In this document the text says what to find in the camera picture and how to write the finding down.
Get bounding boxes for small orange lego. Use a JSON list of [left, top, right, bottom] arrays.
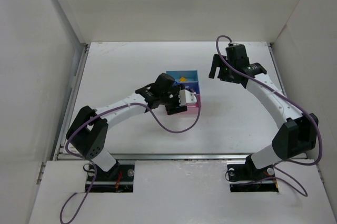
[[179, 77, 187, 82]]

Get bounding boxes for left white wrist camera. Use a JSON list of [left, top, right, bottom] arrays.
[[179, 89, 197, 106]]

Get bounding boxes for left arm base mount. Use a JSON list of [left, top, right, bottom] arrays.
[[83, 164, 135, 193]]

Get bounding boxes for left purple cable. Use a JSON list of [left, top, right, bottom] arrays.
[[60, 89, 201, 224]]

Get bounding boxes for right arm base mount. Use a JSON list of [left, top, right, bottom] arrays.
[[225, 164, 279, 192]]

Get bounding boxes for light blue container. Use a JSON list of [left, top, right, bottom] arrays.
[[166, 70, 199, 82]]

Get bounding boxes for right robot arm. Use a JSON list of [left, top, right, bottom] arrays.
[[209, 44, 319, 180]]

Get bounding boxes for metal rail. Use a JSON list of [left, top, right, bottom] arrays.
[[52, 152, 306, 161]]

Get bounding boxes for pink container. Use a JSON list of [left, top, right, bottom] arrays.
[[184, 94, 201, 115]]

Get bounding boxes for dark blue container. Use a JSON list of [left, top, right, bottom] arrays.
[[181, 82, 200, 95]]

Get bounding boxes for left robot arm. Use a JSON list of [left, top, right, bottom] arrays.
[[66, 73, 197, 179]]

